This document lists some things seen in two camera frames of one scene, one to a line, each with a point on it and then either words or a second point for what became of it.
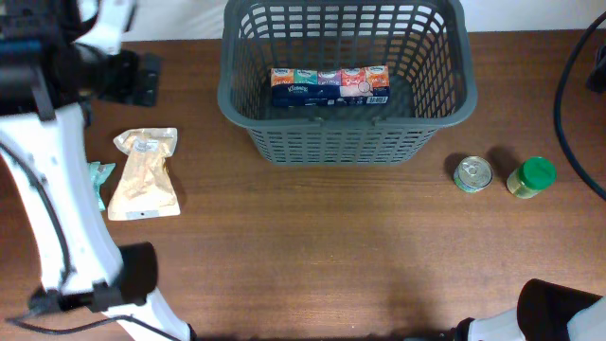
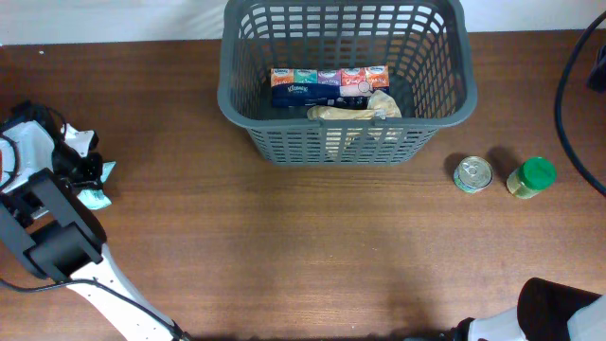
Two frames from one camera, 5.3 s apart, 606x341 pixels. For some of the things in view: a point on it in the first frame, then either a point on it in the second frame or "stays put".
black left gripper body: x=105 y=80 -> x=73 y=166
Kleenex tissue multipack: x=363 y=86 stays put
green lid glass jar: x=534 y=175 stays put
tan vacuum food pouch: x=144 y=188 -> x=381 y=104
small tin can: x=472 y=173 stays put
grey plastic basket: x=425 y=44 stays put
